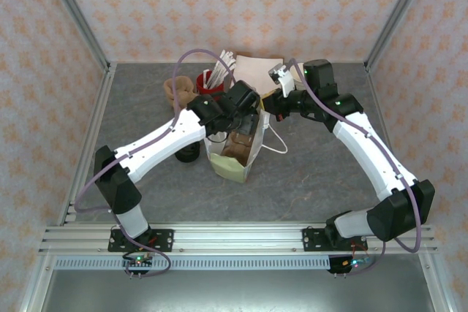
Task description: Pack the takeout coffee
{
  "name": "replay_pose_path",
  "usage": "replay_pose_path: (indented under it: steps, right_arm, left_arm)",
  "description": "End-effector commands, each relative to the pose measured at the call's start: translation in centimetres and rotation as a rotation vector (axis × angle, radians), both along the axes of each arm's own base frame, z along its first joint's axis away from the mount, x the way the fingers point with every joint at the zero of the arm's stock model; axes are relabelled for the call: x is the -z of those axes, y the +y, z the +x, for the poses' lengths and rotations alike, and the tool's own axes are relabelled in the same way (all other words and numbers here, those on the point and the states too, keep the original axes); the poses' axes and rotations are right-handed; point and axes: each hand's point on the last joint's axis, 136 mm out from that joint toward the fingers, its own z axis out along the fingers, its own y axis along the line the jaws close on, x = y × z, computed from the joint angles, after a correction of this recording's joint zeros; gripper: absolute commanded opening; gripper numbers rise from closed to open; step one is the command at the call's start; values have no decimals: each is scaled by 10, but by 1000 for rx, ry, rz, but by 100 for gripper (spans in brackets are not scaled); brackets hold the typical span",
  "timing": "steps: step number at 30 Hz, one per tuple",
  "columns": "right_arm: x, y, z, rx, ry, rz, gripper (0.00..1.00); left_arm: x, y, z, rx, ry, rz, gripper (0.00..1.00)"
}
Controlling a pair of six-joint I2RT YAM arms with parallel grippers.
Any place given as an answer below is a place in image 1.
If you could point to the brown pulp cup carrier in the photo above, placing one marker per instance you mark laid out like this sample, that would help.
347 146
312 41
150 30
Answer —
170 87
237 149

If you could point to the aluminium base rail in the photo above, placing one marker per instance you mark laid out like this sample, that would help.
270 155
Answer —
237 237

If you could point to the aluminium frame post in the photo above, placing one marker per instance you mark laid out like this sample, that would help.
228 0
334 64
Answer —
73 12
398 12

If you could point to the short white wrapped stirrer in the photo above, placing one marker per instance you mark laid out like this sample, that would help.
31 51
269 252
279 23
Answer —
207 78

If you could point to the green floral paper gift bag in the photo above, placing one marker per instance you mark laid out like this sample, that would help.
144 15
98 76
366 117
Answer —
228 167

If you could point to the small circuit board with LEDs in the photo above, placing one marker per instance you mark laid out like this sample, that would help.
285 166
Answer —
138 261
351 263

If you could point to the white paper-wrapped straw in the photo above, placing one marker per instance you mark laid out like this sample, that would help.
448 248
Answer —
219 61
226 71
223 65

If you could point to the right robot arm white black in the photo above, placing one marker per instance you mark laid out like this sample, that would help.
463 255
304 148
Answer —
365 151

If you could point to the aluminium table edge rail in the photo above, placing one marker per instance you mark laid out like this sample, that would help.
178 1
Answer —
384 114
98 114

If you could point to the brushed metal shelf panel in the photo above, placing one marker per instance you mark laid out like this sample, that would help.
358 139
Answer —
234 292

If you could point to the stack of white napkins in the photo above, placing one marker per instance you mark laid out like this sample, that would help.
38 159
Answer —
256 67

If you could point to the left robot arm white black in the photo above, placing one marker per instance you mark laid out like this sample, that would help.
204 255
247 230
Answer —
157 147

